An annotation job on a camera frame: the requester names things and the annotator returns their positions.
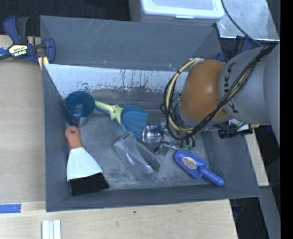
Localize blue toy trowel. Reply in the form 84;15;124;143
174;149;225;187

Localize clear plastic wedge-shaped thing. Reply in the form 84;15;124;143
113;131;162;183

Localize blue and yellow toy scoop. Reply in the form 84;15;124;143
94;100;149;141

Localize blue plastic cup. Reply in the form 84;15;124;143
65;90;96;128

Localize grey metal bin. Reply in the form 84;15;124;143
39;15;262;213

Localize pale wood board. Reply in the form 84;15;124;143
0;60;47;205

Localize black cylinder on white bracket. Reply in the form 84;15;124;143
217;123;254;139

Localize orange handled white black scraper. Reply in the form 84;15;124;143
64;125;110;197

